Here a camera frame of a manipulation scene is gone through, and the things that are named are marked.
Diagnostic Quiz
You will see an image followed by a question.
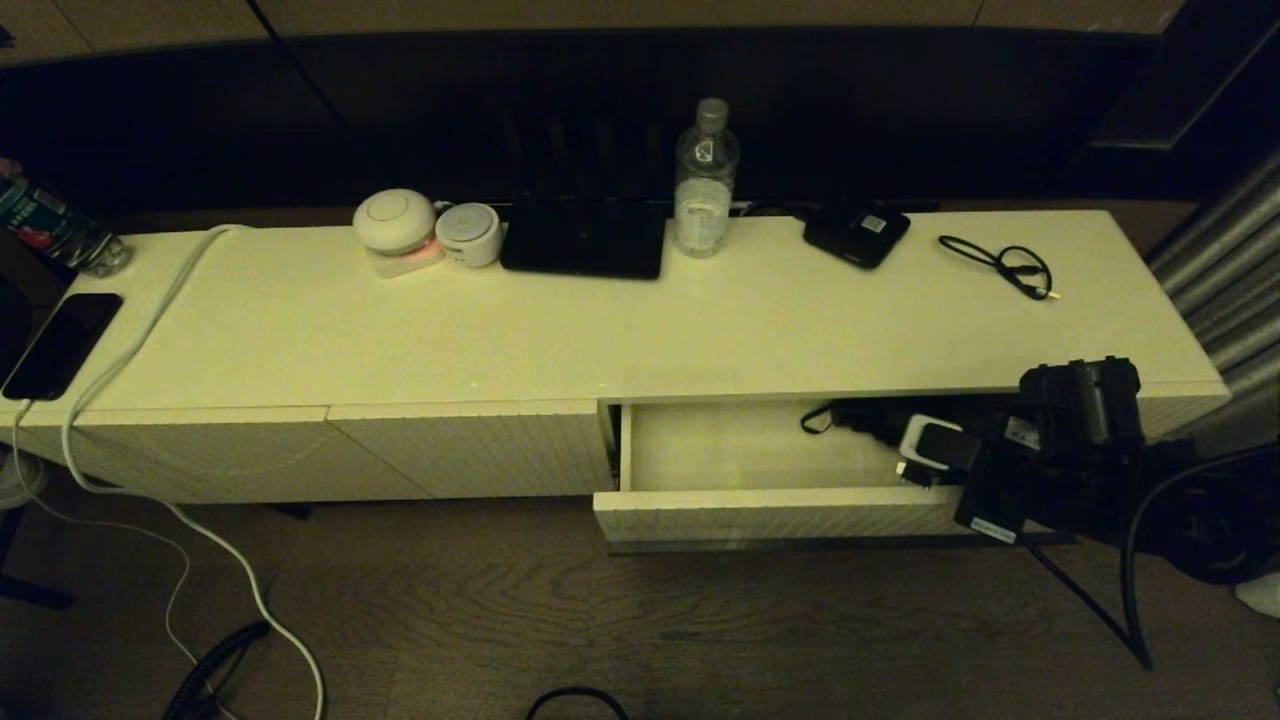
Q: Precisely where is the thin white charging cable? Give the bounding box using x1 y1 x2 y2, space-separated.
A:
14 400 236 720

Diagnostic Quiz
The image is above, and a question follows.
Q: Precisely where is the clear bottle with grey cap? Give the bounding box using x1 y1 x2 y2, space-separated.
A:
672 97 742 258

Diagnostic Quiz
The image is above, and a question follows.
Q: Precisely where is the small white round speaker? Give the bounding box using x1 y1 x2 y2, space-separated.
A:
436 203 503 268

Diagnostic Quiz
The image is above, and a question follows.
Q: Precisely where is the black floor cable loop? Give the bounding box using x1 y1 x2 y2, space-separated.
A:
526 687 629 720

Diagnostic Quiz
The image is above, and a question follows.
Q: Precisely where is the small black box with label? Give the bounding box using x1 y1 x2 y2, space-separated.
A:
803 203 911 270

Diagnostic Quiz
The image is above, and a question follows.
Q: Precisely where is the white low cabinet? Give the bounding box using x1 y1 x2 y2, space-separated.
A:
0 208 1231 506

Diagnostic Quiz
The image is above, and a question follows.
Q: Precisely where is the black flat set-top box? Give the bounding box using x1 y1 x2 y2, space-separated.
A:
500 193 667 281

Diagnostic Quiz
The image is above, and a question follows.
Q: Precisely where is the black coiled cable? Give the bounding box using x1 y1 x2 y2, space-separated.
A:
163 622 273 720

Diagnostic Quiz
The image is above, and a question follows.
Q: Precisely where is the black smartphone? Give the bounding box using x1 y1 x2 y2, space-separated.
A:
2 292 125 402

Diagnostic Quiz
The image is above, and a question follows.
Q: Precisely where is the grey curtain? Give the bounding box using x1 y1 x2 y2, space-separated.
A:
1145 150 1280 616

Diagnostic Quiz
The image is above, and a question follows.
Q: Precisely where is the water bottle with green label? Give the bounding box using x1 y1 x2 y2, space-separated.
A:
0 172 133 278

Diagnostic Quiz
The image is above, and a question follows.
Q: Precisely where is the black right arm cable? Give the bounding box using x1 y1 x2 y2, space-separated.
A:
1030 445 1280 671

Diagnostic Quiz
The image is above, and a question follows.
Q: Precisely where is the pale round floor object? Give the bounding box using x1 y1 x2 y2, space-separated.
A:
0 450 47 511

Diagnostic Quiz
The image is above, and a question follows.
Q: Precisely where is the thick white power cable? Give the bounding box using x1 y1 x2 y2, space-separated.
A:
62 225 326 720

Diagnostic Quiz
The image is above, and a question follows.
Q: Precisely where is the black umbrella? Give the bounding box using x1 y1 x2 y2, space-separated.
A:
800 398 1006 453

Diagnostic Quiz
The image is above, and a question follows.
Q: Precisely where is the white dome device pink base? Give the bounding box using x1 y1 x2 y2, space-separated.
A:
352 189 446 280

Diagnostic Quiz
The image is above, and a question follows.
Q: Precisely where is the white drawer with dark handle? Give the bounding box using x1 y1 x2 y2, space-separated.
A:
592 395 1076 554

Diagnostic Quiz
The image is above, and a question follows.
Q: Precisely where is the black audio cable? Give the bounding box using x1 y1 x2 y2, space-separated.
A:
938 234 1061 302

